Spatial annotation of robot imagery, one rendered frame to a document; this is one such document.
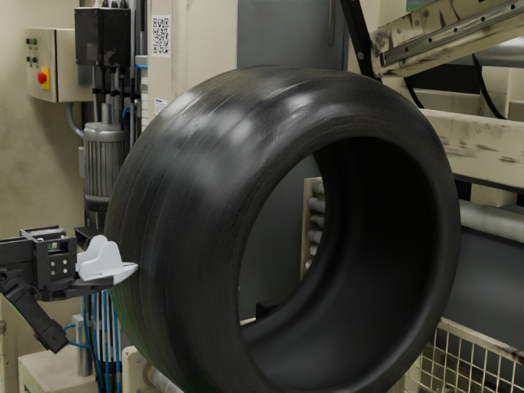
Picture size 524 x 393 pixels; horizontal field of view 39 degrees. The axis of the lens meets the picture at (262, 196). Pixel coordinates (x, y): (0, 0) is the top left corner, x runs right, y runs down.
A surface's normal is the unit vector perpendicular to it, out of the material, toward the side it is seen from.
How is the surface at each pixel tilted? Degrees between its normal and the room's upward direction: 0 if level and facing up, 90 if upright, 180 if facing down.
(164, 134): 49
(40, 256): 90
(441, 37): 90
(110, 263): 90
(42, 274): 90
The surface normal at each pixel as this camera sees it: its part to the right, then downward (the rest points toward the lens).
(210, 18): 0.56, 0.19
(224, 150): -0.06, -0.30
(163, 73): -0.83, 0.10
